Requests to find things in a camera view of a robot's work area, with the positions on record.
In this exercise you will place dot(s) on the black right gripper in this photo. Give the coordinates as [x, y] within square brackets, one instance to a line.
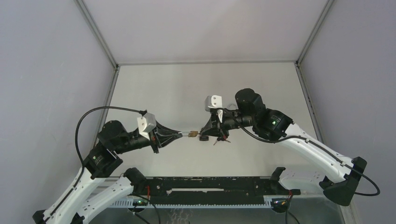
[215, 126]

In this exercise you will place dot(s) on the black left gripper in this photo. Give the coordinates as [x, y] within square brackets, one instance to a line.
[160, 130]

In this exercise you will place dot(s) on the black-headed key bunch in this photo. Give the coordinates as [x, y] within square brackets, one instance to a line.
[221, 139]

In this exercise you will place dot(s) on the orange black padlock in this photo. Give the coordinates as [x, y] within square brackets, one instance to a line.
[203, 138]

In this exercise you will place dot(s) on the small brass padlock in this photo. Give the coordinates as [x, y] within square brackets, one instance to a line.
[190, 134]

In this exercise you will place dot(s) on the large brass padlock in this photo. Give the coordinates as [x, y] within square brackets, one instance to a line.
[232, 107]

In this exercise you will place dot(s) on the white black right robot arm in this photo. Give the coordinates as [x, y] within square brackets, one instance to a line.
[335, 176]

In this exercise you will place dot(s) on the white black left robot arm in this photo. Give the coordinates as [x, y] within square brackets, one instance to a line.
[74, 205]

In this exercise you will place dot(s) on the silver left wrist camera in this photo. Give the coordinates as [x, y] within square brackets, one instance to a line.
[146, 124]

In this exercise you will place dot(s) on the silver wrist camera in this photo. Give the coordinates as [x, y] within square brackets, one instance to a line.
[146, 124]
[214, 104]

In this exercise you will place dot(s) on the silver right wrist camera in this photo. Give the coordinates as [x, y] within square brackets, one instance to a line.
[214, 104]

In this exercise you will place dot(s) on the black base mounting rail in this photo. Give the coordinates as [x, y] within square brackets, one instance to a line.
[208, 191]

